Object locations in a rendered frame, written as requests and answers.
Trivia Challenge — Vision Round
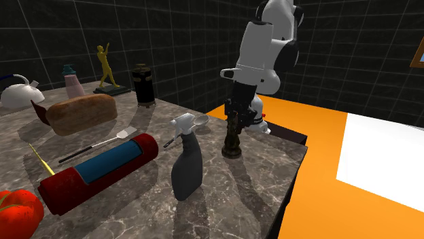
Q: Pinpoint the wooden framed wall picture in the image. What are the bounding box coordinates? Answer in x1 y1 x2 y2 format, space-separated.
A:
409 35 424 69

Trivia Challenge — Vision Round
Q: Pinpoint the thin yellow pointed stick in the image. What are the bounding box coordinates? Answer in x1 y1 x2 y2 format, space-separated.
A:
28 143 56 177

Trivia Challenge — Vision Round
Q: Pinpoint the dark bronze figurine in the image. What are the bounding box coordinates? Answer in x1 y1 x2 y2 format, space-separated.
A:
221 111 243 160

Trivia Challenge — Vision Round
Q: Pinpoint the grey spray bottle white trigger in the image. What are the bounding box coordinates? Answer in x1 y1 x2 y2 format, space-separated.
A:
169 113 204 202

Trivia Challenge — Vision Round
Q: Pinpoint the black cylinder canister gold trim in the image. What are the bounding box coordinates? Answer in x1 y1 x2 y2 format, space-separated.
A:
131 62 157 109

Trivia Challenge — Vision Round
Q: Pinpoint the white kettle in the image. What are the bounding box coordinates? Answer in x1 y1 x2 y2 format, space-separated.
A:
0 73 46 111

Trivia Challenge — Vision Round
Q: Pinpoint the brown bread loaf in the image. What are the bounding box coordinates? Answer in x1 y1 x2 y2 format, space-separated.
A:
45 93 119 137

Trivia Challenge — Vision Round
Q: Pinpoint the pink soap dispenser teal pump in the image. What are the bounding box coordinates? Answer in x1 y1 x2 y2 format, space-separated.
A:
61 64 86 100

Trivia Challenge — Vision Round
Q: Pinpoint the silver spoon black handle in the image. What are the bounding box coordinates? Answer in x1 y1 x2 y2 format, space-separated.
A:
162 114 211 149

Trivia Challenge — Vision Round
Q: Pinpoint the white spatula black handle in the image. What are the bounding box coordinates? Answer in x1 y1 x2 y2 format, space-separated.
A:
58 126 138 164

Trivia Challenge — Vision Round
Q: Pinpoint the red roll with blue panel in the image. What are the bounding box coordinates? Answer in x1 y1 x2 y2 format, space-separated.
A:
37 132 160 217

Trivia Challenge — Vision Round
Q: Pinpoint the dark red curved object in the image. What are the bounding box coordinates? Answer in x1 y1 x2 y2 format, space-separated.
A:
30 99 51 127

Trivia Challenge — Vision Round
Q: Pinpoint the gold human statue dark base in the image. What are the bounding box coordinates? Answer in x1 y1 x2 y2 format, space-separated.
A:
92 41 132 97

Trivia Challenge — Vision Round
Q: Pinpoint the red tomato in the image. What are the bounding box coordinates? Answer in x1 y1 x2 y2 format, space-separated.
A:
0 189 46 239

